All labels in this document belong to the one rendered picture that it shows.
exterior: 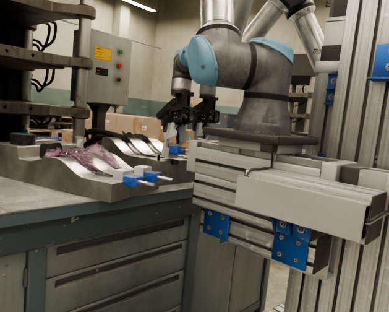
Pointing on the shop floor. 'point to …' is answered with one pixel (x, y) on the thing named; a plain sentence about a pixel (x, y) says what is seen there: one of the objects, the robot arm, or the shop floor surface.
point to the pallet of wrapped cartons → (130, 124)
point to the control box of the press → (105, 75)
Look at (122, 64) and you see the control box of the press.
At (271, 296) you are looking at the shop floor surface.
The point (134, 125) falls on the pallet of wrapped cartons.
